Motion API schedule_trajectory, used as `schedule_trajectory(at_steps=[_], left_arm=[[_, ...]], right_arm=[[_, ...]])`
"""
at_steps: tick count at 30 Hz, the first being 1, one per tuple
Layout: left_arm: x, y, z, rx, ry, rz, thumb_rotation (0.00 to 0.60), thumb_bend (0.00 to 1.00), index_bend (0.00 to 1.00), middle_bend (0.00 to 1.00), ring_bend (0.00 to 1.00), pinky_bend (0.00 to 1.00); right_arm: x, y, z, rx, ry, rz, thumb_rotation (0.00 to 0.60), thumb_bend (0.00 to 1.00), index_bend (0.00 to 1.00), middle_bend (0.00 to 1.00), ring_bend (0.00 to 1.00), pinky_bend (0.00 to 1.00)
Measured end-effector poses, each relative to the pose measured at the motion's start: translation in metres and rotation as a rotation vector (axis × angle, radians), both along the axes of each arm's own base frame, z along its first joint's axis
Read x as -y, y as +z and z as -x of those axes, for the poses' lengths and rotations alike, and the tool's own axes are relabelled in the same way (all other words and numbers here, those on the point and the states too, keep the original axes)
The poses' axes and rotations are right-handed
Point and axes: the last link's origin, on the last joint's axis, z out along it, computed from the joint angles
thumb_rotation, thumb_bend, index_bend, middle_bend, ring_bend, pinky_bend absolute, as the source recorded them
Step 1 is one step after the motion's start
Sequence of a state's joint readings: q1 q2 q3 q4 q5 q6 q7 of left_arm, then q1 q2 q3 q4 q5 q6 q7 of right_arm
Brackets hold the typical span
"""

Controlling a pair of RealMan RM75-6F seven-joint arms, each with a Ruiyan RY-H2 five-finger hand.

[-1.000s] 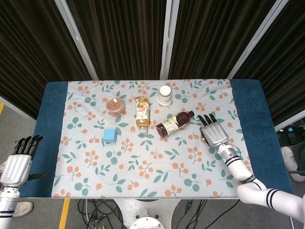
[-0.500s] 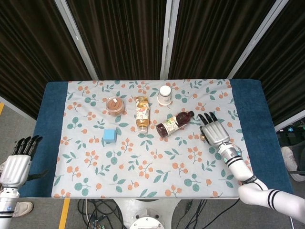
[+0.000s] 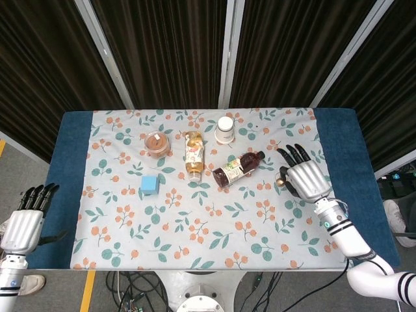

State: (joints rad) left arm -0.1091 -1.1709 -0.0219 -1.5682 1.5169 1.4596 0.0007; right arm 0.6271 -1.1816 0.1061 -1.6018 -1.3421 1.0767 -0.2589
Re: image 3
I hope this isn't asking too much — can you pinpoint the floral fruit print tablecloth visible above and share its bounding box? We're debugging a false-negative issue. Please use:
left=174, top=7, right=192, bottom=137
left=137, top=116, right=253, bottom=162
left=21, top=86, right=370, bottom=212
left=70, top=108, right=347, bottom=270

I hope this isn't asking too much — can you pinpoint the white partition base rail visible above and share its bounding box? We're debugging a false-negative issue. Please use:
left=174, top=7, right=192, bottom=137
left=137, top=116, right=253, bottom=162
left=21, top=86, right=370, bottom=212
left=373, top=158, right=416, bottom=179
left=0, top=131, right=50, bottom=164

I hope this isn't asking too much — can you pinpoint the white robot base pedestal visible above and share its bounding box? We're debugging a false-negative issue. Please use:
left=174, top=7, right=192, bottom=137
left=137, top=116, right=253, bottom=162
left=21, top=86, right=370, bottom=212
left=159, top=269, right=248, bottom=312

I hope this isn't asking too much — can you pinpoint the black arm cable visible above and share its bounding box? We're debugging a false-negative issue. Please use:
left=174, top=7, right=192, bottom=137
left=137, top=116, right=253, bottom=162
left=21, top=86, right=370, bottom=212
left=285, top=258, right=352, bottom=312

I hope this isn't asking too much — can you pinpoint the black floor cable bundle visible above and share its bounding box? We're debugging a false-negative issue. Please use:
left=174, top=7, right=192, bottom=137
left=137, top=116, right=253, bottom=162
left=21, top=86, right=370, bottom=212
left=105, top=271, right=178, bottom=312

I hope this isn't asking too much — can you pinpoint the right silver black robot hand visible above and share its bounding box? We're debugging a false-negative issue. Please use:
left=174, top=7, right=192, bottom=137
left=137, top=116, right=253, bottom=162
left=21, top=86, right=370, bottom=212
left=276, top=143, right=333, bottom=204

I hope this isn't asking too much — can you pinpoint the white shoe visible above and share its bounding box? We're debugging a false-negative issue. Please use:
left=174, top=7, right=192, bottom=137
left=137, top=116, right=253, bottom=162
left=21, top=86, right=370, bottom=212
left=383, top=200, right=416, bottom=248
left=18, top=274, right=46, bottom=296

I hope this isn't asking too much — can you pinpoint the blue felt table cover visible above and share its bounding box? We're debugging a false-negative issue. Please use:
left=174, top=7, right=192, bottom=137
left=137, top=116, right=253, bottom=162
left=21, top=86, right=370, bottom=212
left=25, top=109, right=400, bottom=270

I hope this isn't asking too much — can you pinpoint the dark pleated curtain panel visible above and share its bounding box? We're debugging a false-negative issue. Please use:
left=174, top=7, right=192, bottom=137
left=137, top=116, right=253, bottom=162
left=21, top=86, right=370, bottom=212
left=90, top=0, right=228, bottom=110
left=0, top=0, right=126, bottom=163
left=317, top=0, right=416, bottom=173
left=229, top=0, right=380, bottom=109

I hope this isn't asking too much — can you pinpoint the yellow tea bottle white cap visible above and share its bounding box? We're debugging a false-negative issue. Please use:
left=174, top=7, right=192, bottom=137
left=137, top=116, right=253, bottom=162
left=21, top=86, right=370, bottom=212
left=184, top=129, right=206, bottom=182

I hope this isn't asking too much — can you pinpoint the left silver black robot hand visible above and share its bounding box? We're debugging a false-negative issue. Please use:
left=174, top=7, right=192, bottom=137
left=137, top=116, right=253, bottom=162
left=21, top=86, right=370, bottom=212
left=0, top=183, right=68, bottom=255

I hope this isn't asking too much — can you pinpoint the blue foam cube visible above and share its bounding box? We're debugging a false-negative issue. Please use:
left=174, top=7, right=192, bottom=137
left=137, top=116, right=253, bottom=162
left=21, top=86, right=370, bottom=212
left=140, top=174, right=160, bottom=196

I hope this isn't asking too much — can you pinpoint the white paper cup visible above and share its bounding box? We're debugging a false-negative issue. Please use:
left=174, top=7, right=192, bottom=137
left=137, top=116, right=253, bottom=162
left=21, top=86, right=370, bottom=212
left=213, top=116, right=235, bottom=145

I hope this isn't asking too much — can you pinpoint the dark tea bottle black cap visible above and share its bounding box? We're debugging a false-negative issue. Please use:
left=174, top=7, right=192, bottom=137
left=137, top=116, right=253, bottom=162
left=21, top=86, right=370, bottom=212
left=213, top=151, right=267, bottom=189

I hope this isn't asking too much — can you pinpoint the white partition frame post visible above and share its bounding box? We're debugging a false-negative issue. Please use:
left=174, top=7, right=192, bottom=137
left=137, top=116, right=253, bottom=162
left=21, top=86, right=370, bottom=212
left=73, top=0, right=135, bottom=111
left=310, top=0, right=387, bottom=108
left=216, top=0, right=245, bottom=110

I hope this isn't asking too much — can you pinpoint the clear jar of rubber bands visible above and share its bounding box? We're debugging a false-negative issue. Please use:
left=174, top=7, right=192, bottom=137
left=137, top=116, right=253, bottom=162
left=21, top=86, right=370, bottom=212
left=144, top=131, right=172, bottom=160

